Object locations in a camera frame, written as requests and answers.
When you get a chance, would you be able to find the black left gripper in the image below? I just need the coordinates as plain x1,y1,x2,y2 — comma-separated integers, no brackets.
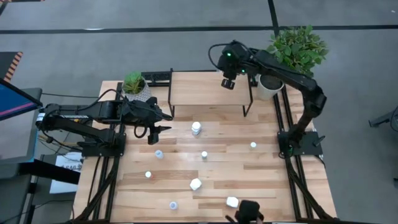
123,96,172,146

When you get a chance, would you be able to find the succulent in patterned white pot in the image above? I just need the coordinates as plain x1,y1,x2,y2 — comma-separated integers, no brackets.
121,70,152,103

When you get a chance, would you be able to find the wooden shelf with black legs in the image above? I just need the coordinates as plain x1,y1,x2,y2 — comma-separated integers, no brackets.
167,68,254,118

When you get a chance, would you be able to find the orange black striped mat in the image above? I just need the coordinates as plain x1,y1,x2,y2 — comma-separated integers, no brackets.
0,51,24,83

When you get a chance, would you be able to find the black floor cable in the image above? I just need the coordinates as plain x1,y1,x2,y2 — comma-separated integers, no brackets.
41,91,103,100

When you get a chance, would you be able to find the monitor with blue screen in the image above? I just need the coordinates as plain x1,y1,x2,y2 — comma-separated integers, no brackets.
0,77,44,165

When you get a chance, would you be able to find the white paper sheet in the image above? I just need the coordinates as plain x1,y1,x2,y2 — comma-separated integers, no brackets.
49,151,84,194

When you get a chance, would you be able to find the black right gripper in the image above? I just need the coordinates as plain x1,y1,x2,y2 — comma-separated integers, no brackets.
216,40,253,90

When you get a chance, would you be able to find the black side desk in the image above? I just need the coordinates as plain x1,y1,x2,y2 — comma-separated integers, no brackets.
0,158,81,224

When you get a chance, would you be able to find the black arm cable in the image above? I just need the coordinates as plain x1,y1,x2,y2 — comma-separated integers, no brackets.
207,39,249,72
79,88,174,139

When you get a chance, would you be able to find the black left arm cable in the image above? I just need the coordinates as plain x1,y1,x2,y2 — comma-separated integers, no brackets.
79,88,174,139

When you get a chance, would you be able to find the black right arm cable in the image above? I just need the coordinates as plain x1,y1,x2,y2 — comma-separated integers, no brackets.
207,39,249,72

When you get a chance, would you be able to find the leafy plant in white pot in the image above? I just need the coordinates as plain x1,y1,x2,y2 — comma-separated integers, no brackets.
255,24,330,102

